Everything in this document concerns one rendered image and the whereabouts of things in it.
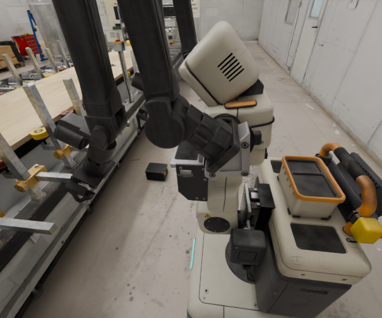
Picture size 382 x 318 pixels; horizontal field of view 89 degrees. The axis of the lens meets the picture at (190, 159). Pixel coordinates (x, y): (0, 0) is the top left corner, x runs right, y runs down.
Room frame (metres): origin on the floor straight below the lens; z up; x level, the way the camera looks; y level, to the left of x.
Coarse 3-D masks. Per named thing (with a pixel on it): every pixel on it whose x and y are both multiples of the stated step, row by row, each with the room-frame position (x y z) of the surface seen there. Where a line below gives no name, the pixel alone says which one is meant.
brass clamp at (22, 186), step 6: (30, 168) 0.72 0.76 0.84; (36, 168) 0.72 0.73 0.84; (42, 168) 0.73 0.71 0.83; (30, 174) 0.68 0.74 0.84; (36, 174) 0.69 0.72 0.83; (18, 180) 0.64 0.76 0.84; (24, 180) 0.64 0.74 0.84; (30, 180) 0.65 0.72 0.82; (36, 180) 0.67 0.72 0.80; (18, 186) 0.61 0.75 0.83; (24, 186) 0.62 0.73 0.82; (30, 186) 0.64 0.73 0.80
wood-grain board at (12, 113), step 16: (128, 48) 3.91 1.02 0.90; (128, 64) 2.59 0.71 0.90; (48, 80) 2.01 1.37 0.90; (0, 96) 1.59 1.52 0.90; (16, 96) 1.58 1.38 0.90; (48, 96) 1.55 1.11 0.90; (64, 96) 1.54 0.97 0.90; (80, 96) 1.52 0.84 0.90; (0, 112) 1.26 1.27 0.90; (16, 112) 1.25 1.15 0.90; (32, 112) 1.24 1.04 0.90; (0, 128) 1.02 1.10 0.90; (16, 128) 1.02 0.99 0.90; (32, 128) 1.01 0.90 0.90; (16, 144) 0.86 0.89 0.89
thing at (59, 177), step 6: (6, 174) 0.70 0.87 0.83; (12, 174) 0.70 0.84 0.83; (42, 174) 0.69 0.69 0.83; (48, 174) 0.69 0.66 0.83; (54, 174) 0.68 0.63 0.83; (60, 174) 0.68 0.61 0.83; (66, 174) 0.68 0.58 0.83; (72, 174) 0.68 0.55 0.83; (42, 180) 0.67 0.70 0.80; (48, 180) 0.67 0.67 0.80; (54, 180) 0.66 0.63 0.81; (60, 180) 0.66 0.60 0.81; (66, 180) 0.66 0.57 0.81
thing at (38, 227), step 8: (0, 224) 0.42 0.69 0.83; (8, 224) 0.42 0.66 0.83; (16, 224) 0.42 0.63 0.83; (24, 224) 0.42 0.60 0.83; (32, 224) 0.42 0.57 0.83; (40, 224) 0.42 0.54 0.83; (48, 224) 0.42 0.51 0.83; (32, 232) 0.40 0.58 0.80; (40, 232) 0.40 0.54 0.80; (48, 232) 0.39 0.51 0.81
